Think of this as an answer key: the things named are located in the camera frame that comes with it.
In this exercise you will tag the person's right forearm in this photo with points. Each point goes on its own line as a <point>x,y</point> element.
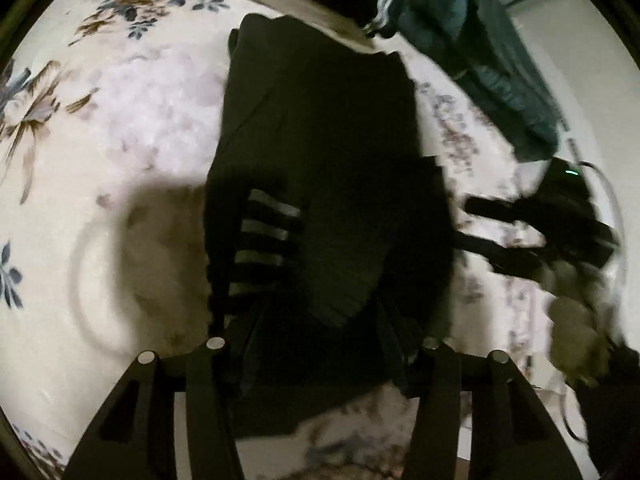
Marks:
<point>605,420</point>

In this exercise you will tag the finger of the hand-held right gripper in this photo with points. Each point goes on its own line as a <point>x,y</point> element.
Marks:
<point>505,257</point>
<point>495,208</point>

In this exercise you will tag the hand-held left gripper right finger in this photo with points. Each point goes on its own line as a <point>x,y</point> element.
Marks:
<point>437,380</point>

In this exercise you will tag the dark teal jacket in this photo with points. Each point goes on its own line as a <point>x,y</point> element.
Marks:
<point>480,60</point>

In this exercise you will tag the white bed headboard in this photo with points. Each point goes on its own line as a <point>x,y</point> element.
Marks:
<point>575,60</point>

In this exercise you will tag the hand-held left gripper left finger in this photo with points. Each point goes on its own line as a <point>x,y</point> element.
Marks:
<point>212,375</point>

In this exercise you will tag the dark striped sweater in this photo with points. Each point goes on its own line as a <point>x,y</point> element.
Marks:
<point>325,160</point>

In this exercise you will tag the person's right hand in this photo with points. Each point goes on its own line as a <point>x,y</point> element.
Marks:
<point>575,320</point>

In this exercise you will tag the floral bedspread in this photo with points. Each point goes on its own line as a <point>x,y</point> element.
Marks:
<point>125,135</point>

